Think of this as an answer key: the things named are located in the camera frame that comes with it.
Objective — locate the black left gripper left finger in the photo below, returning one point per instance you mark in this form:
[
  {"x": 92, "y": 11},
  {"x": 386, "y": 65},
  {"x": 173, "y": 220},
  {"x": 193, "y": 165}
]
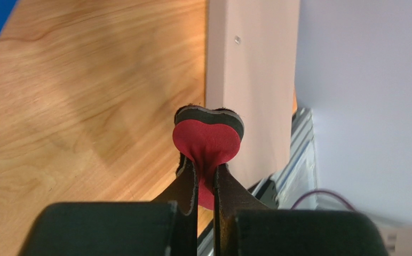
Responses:
[{"x": 181, "y": 195}]

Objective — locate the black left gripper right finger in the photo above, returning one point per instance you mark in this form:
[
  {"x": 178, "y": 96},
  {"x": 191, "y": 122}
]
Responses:
[{"x": 230, "y": 197}]

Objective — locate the red heart eraser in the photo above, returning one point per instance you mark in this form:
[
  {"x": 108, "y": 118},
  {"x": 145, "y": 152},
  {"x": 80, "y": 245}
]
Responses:
[{"x": 208, "y": 138}]

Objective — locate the pink mat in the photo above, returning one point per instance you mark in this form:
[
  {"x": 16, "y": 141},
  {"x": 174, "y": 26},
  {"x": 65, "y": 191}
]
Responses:
[{"x": 250, "y": 69}]

